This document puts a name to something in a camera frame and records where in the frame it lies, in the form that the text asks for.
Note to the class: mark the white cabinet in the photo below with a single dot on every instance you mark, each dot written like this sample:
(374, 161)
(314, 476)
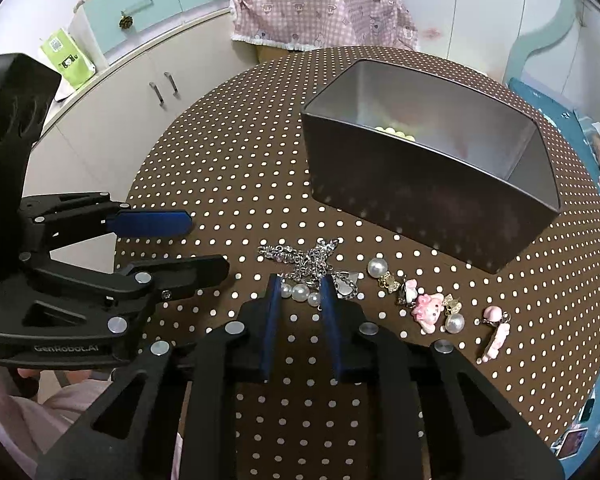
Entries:
(130, 100)

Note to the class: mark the teal drawer unit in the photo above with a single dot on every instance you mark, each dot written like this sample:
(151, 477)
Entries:
(140, 0)

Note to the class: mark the brown polka dot tablecloth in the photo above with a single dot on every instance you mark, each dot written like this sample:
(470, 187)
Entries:
(220, 160)

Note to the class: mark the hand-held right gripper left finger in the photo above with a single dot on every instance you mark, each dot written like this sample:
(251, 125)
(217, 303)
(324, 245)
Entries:
(272, 330)

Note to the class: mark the pink rabbit charm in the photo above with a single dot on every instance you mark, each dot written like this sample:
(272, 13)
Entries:
(425, 311)

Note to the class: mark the smartphone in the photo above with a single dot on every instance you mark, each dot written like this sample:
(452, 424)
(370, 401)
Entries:
(572, 442)

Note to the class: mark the green packet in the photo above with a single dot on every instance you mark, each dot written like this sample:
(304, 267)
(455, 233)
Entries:
(67, 60)

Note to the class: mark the pink and black charm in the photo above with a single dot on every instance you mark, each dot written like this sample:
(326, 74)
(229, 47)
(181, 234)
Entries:
(406, 292)

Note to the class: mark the pearl earring with gold bear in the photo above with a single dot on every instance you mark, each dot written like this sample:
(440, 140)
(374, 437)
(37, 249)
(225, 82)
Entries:
(377, 266)
(454, 321)

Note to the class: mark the person's left hand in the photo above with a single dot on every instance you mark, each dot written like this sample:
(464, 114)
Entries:
(30, 374)

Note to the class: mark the grey metal tin box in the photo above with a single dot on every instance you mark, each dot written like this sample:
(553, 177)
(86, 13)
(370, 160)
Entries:
(430, 200)

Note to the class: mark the pink checkered cloth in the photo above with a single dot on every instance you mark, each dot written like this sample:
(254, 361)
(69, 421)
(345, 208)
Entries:
(320, 5)

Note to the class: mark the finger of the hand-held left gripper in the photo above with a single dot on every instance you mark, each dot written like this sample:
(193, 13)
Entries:
(190, 272)
(150, 222)

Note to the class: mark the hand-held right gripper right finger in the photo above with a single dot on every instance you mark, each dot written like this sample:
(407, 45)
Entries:
(332, 330)

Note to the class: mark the person's left forearm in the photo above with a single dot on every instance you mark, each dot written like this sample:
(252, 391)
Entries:
(25, 425)

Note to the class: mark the teal bed frame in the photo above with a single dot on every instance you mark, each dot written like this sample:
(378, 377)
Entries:
(550, 25)

